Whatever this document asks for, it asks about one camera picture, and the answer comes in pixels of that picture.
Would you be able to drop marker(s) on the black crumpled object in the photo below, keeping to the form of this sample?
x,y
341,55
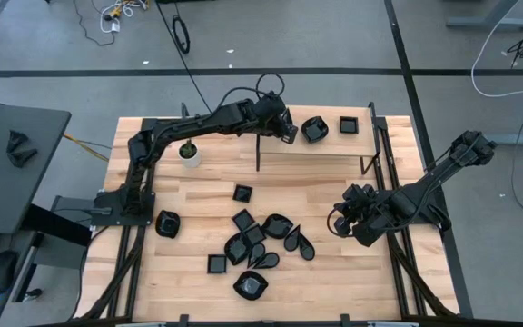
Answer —
x,y
22,158
16,140

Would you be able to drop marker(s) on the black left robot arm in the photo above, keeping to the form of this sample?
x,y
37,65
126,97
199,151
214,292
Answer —
x,y
189,127

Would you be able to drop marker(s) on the small green plant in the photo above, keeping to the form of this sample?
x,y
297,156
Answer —
x,y
188,149

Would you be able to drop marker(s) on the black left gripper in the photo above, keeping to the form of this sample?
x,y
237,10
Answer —
x,y
289,132

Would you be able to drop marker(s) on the black computer mouse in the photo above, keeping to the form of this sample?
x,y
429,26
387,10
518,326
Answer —
x,y
2,271

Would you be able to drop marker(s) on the black round bowl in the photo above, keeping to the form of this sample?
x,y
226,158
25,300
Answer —
x,y
314,129

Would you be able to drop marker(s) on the black side desk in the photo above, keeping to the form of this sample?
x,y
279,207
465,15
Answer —
x,y
7,181

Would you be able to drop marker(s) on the white plant pot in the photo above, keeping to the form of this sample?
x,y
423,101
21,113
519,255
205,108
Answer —
x,y
194,162

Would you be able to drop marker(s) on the grey desk base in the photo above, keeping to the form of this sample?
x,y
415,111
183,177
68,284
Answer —
x,y
66,204

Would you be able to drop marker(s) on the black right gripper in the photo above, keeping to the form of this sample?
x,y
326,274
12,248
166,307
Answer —
x,y
366,213

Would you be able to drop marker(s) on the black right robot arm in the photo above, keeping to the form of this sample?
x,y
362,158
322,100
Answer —
x,y
438,177

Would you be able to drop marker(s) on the black leaf-shaped mini plate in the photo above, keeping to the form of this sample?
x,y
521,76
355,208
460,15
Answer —
x,y
167,224
277,226
237,248
250,285

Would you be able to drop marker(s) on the wooden shelf with black legs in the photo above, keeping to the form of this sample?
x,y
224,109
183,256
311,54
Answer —
x,y
334,147

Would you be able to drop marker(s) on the black square mini plate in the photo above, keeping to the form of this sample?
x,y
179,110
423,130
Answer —
x,y
255,234
243,220
242,193
216,264
348,124

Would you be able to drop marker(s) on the grey table base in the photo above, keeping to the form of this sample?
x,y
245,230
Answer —
x,y
516,138
484,21

